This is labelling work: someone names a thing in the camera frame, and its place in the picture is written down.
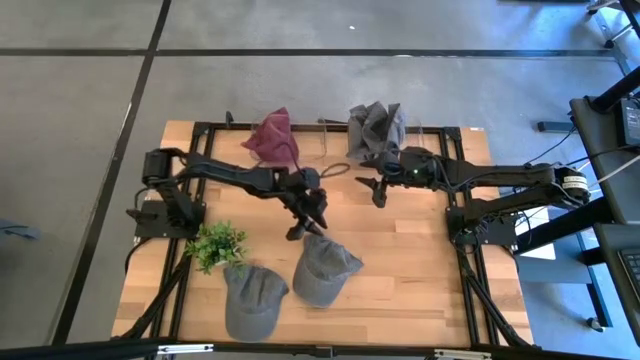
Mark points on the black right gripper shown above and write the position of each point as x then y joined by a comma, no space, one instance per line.
420,175

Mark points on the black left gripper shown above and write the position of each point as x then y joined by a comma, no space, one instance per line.
300,195

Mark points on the maroon baseball cap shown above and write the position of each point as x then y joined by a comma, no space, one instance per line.
272,137

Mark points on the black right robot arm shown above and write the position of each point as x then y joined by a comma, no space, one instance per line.
500,175

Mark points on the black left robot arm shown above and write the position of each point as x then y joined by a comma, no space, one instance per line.
225,175

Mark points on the clear plastic bin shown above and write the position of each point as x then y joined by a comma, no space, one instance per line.
312,145
417,137

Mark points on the small green potted plant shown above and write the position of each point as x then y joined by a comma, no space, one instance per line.
217,245

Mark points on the white box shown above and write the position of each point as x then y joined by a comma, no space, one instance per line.
537,250

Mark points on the black floor foot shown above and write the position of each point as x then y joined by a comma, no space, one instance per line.
555,126

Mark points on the black side desk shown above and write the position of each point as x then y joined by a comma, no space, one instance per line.
607,200

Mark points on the black desk device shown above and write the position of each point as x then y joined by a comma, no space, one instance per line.
631,122

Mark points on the black caster wheel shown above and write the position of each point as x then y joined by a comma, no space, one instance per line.
595,325

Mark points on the grey metal stand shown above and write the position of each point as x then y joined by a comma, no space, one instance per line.
607,30

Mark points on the black laptop keyboard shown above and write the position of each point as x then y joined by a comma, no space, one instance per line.
632,270

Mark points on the black beam with silver brackets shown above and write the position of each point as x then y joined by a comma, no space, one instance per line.
75,350

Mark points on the black aluminium table frame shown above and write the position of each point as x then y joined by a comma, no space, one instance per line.
230,126

